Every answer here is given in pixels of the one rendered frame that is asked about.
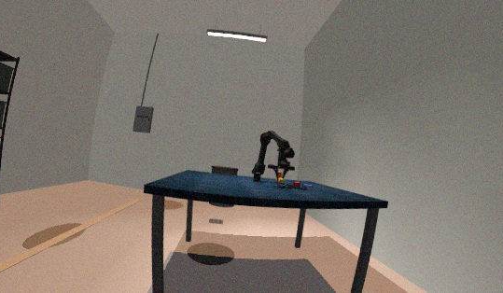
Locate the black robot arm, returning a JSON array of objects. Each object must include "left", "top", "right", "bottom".
[{"left": 252, "top": 131, "right": 295, "bottom": 182}]

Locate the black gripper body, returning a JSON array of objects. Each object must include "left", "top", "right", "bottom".
[{"left": 268, "top": 158, "right": 295, "bottom": 171}]

